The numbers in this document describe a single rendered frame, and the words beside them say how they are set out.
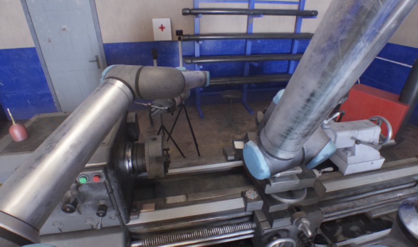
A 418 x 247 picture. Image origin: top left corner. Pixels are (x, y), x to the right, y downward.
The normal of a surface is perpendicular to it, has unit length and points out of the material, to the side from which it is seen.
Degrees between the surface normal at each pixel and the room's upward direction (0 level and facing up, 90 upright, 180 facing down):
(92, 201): 90
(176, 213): 36
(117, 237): 32
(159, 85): 81
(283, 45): 90
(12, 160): 45
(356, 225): 0
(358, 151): 66
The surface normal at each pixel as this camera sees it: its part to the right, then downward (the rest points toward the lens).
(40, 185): 0.69, -0.44
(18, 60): 0.18, 0.46
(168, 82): 0.62, 0.03
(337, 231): 0.00, -0.88
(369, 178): 0.11, -0.44
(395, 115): -0.86, 0.24
